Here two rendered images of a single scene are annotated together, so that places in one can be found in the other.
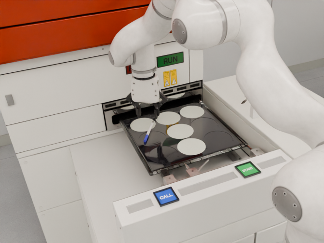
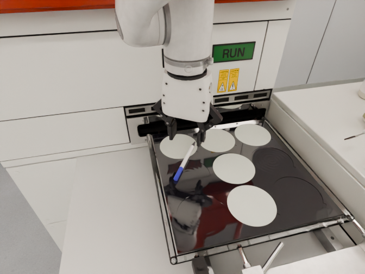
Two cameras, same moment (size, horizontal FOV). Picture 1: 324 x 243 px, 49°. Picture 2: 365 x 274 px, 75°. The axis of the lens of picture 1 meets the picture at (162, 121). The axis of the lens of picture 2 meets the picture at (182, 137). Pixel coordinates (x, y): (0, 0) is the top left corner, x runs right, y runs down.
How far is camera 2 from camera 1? 0.77 m
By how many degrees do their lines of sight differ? 9
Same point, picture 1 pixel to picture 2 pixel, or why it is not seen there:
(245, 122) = (352, 176)
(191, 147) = (251, 206)
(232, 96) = (321, 120)
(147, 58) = (195, 33)
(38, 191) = (42, 204)
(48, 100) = (37, 93)
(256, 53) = not seen: outside the picture
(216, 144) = (296, 207)
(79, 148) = (89, 164)
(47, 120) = (39, 122)
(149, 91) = (192, 102)
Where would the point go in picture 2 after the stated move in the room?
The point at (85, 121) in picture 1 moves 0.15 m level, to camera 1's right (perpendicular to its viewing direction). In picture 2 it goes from (99, 128) to (150, 132)
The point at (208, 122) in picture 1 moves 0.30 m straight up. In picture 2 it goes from (278, 157) to (322, 34)
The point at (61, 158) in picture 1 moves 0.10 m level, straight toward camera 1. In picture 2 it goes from (68, 170) to (63, 197)
